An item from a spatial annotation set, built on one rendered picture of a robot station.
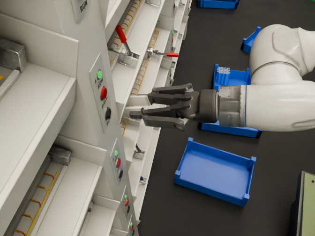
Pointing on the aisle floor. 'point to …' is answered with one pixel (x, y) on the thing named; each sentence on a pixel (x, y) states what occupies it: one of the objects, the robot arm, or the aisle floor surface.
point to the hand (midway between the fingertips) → (132, 106)
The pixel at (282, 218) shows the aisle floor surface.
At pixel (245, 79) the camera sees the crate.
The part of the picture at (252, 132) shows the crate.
